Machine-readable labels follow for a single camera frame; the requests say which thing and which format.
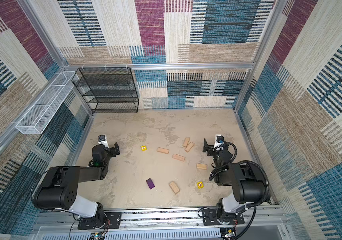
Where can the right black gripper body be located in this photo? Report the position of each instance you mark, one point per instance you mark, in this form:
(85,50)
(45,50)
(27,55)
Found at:
(209,147)

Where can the purple block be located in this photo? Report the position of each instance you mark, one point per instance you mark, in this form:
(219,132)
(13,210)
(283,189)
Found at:
(150,183)

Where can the yellow cube red mark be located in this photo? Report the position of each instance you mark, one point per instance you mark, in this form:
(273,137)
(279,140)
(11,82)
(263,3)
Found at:
(200,185)

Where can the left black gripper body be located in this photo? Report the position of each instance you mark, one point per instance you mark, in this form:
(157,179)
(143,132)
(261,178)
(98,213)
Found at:
(112,150)

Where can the small yellow cube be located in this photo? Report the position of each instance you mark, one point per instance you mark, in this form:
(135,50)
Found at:
(143,148)

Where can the black wire shelf rack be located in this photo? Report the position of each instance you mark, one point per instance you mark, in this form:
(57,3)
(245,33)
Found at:
(107,90)

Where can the wood block front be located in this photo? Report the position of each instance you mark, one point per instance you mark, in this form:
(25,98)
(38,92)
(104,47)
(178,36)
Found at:
(174,187)

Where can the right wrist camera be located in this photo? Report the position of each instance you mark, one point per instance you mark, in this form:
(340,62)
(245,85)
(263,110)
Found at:
(219,142)

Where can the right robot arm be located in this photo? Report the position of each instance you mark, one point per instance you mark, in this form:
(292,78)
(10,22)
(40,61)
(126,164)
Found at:
(248,180)

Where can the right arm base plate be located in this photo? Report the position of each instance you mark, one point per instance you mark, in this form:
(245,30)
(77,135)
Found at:
(210,218)

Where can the wood block pair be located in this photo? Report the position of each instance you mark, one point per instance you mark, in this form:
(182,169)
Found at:
(186,142)
(189,146)

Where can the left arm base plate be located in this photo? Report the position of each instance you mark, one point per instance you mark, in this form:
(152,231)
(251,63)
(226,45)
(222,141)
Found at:
(110,220)

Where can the aluminium front rail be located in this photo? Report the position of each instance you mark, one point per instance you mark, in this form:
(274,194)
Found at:
(269,223)

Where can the white mesh wall basket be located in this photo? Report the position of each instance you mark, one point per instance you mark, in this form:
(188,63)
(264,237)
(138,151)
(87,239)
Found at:
(45,107)

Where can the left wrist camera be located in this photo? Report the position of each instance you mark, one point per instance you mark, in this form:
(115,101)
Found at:
(103,141)

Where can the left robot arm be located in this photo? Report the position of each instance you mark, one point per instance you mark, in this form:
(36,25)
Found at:
(58,190)

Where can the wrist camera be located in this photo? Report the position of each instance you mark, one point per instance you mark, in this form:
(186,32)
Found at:
(103,141)
(219,142)

